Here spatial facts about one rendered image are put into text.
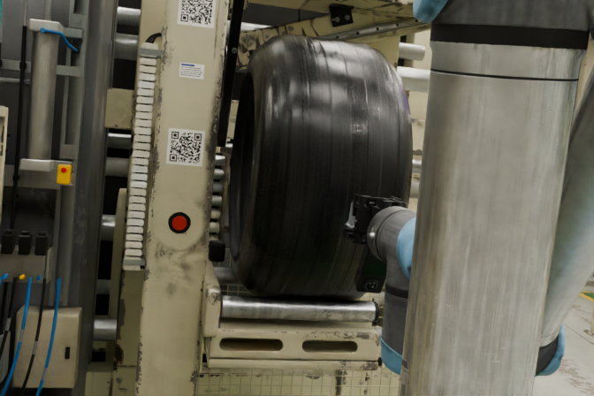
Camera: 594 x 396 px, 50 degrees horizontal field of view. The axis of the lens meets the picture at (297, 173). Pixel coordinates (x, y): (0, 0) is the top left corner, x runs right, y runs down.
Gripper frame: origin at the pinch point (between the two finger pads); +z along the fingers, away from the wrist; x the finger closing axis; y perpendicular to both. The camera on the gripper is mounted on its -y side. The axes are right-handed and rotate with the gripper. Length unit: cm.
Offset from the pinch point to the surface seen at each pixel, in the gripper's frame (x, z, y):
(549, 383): -189, 207, -110
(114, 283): 49, 98, -36
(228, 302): 20.8, 14.5, -18.9
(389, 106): -5.9, 4.3, 23.5
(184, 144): 32.0, 21.7, 12.4
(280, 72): 15.1, 9.3, 28.1
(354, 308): -6.2, 14.4, -19.2
